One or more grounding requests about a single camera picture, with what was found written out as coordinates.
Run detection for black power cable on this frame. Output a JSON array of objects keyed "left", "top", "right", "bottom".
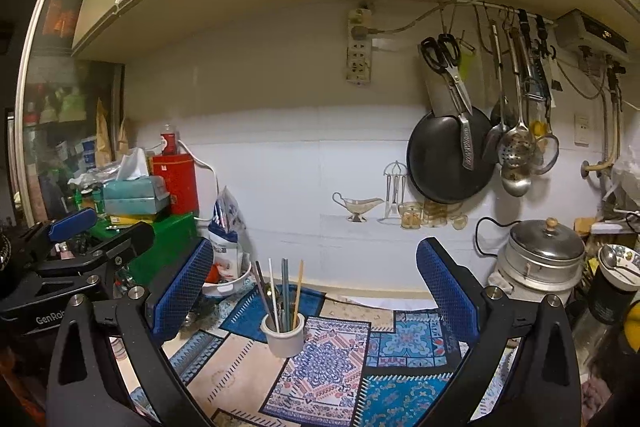
[{"left": 473, "top": 215, "right": 522, "bottom": 258}]

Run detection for glass cups cluster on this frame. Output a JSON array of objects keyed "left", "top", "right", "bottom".
[{"left": 399, "top": 200, "right": 469, "bottom": 230}]

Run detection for wooden chopstick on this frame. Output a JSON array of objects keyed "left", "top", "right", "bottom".
[{"left": 292, "top": 260, "right": 304, "bottom": 329}]

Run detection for hanging slotted spoon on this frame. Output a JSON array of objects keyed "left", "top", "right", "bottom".
[{"left": 498, "top": 30, "right": 535, "bottom": 169}]

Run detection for black frying pan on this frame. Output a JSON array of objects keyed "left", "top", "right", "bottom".
[{"left": 406, "top": 107, "right": 495, "bottom": 205}]

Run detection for patterned blue table mat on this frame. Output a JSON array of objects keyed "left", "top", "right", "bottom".
[{"left": 127, "top": 278, "right": 522, "bottom": 427}]

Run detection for wall power strip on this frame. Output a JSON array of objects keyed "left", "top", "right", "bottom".
[{"left": 346, "top": 8, "right": 372, "bottom": 86}]

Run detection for hanging metal ladle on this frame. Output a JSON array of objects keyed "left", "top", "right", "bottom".
[{"left": 500, "top": 165, "right": 533, "bottom": 197}]

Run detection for silver gravy boat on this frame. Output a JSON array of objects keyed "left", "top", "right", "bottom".
[{"left": 332, "top": 192, "right": 384, "bottom": 223}]

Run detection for metal spoon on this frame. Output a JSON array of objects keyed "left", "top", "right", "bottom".
[{"left": 253, "top": 261, "right": 276, "bottom": 325}]

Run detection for white plastic bag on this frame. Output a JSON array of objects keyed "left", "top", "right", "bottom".
[{"left": 207, "top": 187, "right": 246, "bottom": 281}]

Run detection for small metal utensil stand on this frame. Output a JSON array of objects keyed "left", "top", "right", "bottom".
[{"left": 378, "top": 161, "right": 408, "bottom": 225}]

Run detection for white bowl with tomato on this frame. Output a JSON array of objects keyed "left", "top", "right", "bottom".
[{"left": 202, "top": 253, "right": 252, "bottom": 299}]

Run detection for white ceramic utensil cup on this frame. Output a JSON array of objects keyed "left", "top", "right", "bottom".
[{"left": 260, "top": 313, "right": 306, "bottom": 359}]

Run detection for white rice cooker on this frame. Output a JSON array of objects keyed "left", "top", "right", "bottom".
[{"left": 487, "top": 218, "right": 586, "bottom": 305}]

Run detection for teal tissue box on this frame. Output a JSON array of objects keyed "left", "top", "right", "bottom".
[{"left": 103, "top": 176, "right": 170, "bottom": 216}]

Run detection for hanging scissors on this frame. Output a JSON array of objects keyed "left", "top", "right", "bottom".
[{"left": 419, "top": 32, "right": 473, "bottom": 115}]

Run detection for red box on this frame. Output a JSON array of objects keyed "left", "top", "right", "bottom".
[{"left": 150, "top": 154, "right": 198, "bottom": 215}]

